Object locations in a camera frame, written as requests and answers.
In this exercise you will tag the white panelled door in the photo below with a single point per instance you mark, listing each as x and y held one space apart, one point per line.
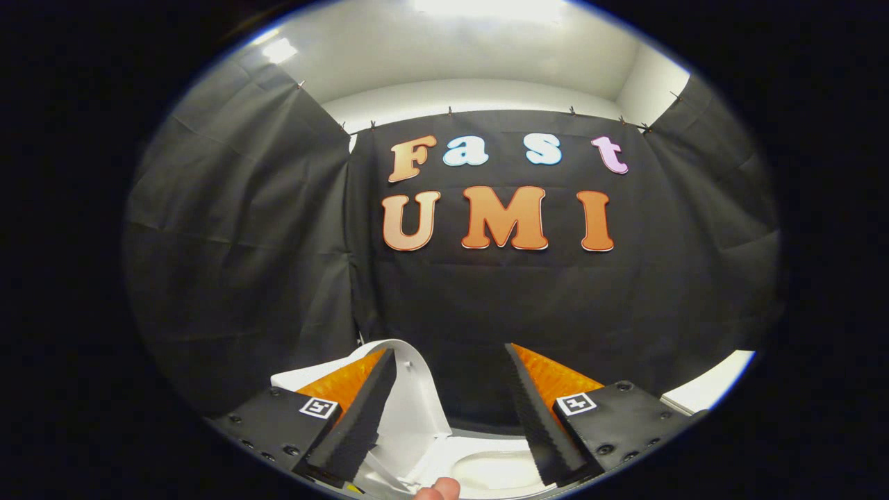
708 389

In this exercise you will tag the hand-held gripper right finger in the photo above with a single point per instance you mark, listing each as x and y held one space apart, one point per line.
542 423

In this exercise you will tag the black backdrop cloth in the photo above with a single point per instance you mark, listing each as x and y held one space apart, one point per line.
486 298

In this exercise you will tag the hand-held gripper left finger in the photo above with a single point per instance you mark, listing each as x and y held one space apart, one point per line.
358 423

